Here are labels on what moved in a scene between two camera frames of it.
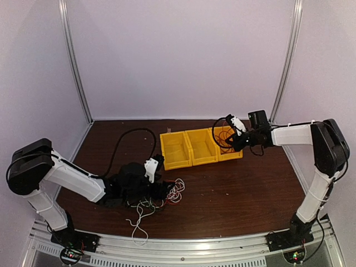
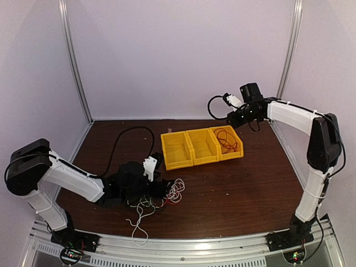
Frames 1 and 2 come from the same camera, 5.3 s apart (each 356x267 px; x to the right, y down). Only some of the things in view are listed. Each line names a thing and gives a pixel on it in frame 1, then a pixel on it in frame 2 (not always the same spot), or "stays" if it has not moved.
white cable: [175, 194] stays
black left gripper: [161, 191] stays
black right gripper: [236, 142] to [235, 123]
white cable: [139, 236] stays
